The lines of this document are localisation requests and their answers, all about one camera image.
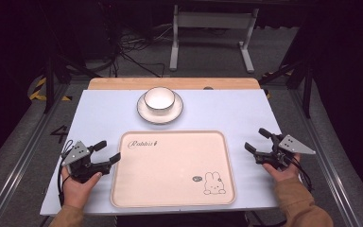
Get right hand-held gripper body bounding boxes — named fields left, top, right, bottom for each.
left=254, top=133, right=317, bottom=170

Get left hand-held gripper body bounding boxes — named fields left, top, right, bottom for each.
left=61, top=140, right=112, bottom=183

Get person's right hand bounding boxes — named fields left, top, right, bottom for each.
left=262, top=152, right=303, bottom=183

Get person's left hand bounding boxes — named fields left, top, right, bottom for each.
left=60, top=166, right=103, bottom=209

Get white table cover board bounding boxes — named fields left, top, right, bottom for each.
left=39, top=88, right=284, bottom=218

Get white plate with dark rim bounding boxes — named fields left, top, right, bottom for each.
left=136, top=91, right=184, bottom=125

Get pink tray with rabbit print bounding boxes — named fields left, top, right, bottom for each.
left=110, top=130, right=237, bottom=209

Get black tripod stand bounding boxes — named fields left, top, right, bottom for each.
left=257, top=55, right=315, bottom=120
left=43, top=51, right=103, bottom=115

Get light wooden table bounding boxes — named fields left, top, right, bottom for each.
left=87, top=77, right=262, bottom=91

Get white bowl with dark rim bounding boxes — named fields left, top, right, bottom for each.
left=143, top=86, right=177, bottom=116

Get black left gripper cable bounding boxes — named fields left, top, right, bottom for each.
left=57, top=139, right=75, bottom=207

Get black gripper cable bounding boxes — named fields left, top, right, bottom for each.
left=57, top=139, right=75, bottom=207
left=290, top=154, right=315, bottom=194

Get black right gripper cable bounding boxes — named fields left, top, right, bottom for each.
left=290, top=154, right=315, bottom=194

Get black floor cables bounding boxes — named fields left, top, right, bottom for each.
left=84, top=23, right=231, bottom=79

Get grey metal stand frame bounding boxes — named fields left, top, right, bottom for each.
left=168, top=4, right=260, bottom=75

